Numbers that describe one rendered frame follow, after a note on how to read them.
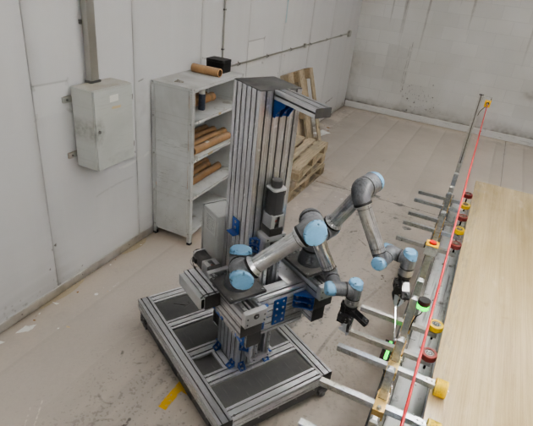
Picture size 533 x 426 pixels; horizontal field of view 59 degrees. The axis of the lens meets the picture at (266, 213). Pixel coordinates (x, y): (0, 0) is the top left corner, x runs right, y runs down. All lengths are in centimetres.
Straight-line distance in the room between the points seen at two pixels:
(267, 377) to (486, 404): 135
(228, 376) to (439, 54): 786
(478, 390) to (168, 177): 318
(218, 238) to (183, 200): 178
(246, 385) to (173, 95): 246
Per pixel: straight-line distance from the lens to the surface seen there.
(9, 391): 361
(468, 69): 983
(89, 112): 365
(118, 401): 340
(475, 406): 249
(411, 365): 296
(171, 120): 436
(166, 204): 473
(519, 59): 978
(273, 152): 245
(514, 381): 271
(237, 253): 238
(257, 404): 308
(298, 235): 221
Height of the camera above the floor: 258
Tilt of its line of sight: 28 degrees down
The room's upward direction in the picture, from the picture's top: 6 degrees clockwise
